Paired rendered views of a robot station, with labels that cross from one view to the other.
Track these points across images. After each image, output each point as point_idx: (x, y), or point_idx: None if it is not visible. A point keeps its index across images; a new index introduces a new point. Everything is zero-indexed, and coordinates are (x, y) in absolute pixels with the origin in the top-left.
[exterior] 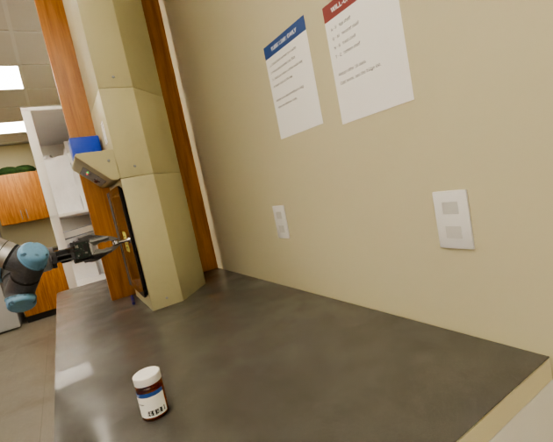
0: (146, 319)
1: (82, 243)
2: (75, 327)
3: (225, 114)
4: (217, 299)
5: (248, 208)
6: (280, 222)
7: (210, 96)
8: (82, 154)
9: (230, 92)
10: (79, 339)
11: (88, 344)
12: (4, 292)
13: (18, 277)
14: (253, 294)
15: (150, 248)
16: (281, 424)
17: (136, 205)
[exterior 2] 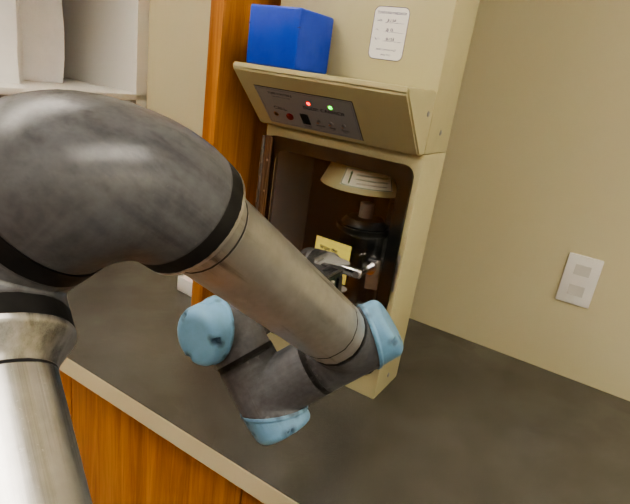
0: (397, 425)
1: (336, 276)
2: (239, 430)
3: (512, 62)
4: (467, 384)
5: (485, 229)
6: (579, 281)
7: (477, 10)
8: (414, 92)
9: (559, 36)
10: (323, 477)
11: (374, 495)
12: (258, 401)
13: (340, 381)
14: (518, 381)
15: (403, 291)
16: None
17: (418, 211)
